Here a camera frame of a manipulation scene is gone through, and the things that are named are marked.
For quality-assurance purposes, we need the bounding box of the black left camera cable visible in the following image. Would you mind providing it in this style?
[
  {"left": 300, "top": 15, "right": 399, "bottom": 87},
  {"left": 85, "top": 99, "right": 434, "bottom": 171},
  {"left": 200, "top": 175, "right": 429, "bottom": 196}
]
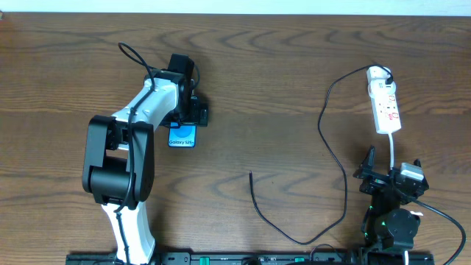
[{"left": 113, "top": 41, "right": 157, "bottom": 265}]

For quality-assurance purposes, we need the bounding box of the white power strip cord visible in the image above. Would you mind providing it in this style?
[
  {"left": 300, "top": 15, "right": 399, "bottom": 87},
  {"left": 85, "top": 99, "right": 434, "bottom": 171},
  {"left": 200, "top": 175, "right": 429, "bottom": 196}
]
[{"left": 387, "top": 132, "right": 396, "bottom": 170}]

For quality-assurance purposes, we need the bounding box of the white power strip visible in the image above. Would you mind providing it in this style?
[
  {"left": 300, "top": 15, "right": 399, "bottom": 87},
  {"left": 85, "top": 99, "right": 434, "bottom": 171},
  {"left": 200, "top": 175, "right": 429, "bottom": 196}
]
[{"left": 366, "top": 66, "right": 401, "bottom": 135}]

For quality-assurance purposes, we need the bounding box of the blue Galaxy smartphone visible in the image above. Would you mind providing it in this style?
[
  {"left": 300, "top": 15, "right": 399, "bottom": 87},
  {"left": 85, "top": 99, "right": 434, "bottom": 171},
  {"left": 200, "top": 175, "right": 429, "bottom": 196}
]
[{"left": 169, "top": 126, "right": 196, "bottom": 148}]

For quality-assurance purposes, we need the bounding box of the white USB charger plug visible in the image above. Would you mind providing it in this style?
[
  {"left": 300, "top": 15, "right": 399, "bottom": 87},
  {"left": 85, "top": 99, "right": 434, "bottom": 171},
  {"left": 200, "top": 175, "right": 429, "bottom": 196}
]
[{"left": 368, "top": 79, "right": 396, "bottom": 99}]

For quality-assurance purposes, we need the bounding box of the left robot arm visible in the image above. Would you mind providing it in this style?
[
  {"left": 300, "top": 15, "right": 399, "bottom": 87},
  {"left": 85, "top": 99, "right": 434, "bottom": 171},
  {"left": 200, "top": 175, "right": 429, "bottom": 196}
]
[{"left": 82, "top": 54, "right": 208, "bottom": 264}]

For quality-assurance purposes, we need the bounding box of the black USB charging cable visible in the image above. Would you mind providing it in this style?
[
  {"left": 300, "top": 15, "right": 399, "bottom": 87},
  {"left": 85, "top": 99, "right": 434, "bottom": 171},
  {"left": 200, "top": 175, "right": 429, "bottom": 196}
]
[{"left": 248, "top": 64, "right": 394, "bottom": 246}]

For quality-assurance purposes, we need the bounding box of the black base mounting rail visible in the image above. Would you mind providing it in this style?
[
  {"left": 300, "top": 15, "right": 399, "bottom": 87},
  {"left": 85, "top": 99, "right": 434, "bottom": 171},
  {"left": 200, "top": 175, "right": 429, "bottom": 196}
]
[{"left": 65, "top": 252, "right": 435, "bottom": 265}]

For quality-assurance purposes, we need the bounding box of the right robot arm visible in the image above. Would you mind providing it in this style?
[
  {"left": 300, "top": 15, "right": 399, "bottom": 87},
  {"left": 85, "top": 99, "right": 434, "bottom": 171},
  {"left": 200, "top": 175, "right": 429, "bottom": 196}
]
[{"left": 352, "top": 146, "right": 429, "bottom": 264}]

